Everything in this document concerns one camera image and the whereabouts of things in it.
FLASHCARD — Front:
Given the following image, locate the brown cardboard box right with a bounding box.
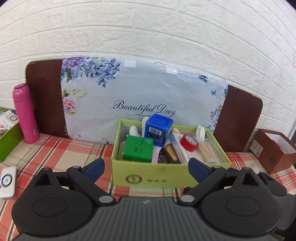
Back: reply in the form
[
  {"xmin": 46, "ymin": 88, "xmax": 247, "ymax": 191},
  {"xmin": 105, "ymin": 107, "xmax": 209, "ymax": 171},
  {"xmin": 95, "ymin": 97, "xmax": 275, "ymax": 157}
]
[{"xmin": 249, "ymin": 128, "xmax": 296, "ymax": 174}]

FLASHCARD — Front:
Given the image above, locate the white medicine box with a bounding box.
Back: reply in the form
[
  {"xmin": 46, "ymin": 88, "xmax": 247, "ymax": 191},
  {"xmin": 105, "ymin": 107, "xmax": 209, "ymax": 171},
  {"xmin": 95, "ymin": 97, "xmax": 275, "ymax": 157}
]
[{"xmin": 169, "ymin": 132, "xmax": 200, "ymax": 164}]

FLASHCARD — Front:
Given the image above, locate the large green cardboard box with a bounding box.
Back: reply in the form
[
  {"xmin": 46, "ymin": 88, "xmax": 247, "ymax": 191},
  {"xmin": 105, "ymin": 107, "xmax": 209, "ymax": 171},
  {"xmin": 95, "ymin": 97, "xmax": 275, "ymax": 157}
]
[{"xmin": 111, "ymin": 118, "xmax": 232, "ymax": 188}]

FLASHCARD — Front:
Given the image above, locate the blue plastic jar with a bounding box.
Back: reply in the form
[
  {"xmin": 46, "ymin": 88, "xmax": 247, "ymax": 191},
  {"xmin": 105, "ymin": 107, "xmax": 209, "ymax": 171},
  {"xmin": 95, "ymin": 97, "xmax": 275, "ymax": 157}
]
[{"xmin": 144, "ymin": 113, "xmax": 174, "ymax": 147}]

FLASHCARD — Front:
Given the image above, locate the floral packaged pillow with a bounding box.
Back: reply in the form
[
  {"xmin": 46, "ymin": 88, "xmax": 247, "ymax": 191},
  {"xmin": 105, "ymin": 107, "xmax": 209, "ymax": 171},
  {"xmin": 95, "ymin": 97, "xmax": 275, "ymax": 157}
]
[{"xmin": 61, "ymin": 57, "xmax": 228, "ymax": 144}]

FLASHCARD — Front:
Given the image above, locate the steel wool scrubber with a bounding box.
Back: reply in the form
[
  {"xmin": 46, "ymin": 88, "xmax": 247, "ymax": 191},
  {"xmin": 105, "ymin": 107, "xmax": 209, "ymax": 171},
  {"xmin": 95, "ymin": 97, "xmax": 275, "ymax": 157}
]
[{"xmin": 158, "ymin": 151, "xmax": 167, "ymax": 164}]

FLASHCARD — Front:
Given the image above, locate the green tray box left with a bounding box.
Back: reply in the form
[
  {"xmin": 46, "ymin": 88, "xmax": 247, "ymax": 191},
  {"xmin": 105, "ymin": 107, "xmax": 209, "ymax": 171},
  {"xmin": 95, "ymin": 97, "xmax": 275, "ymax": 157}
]
[{"xmin": 0, "ymin": 106, "xmax": 24, "ymax": 163}]

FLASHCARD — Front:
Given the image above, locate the white remote device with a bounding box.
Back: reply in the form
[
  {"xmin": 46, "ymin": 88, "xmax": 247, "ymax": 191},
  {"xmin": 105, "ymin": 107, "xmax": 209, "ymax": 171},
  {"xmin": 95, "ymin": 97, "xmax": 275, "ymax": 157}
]
[{"xmin": 0, "ymin": 166, "xmax": 17, "ymax": 199}]

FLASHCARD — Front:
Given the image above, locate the white pink glove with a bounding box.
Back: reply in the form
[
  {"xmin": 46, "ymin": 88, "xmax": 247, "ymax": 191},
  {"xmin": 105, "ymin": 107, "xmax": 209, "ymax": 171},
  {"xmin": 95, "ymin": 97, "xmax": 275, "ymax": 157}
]
[
  {"xmin": 196, "ymin": 126, "xmax": 205, "ymax": 142},
  {"xmin": 128, "ymin": 116, "xmax": 150, "ymax": 140}
]

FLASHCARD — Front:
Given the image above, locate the red tape roll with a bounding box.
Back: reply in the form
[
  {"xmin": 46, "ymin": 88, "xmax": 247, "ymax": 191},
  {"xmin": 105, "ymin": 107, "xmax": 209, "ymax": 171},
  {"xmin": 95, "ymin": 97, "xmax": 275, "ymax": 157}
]
[{"xmin": 180, "ymin": 134, "xmax": 199, "ymax": 152}]

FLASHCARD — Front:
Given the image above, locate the pink thermos bottle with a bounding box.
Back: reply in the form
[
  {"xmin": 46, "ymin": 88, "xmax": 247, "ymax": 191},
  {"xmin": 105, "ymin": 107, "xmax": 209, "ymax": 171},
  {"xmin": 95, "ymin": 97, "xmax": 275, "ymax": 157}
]
[{"xmin": 13, "ymin": 83, "xmax": 40, "ymax": 144}]

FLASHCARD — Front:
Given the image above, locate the gold brown box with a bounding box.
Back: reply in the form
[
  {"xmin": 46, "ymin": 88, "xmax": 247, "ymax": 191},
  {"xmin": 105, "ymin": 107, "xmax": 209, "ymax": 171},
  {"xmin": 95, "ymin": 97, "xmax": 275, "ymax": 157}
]
[{"xmin": 162, "ymin": 144, "xmax": 181, "ymax": 164}]

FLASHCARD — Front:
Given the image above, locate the plaid bed sheet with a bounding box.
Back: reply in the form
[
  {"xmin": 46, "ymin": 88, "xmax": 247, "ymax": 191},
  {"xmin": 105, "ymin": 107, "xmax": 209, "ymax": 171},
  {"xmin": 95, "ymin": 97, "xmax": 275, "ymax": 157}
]
[{"xmin": 1, "ymin": 134, "xmax": 295, "ymax": 240}]

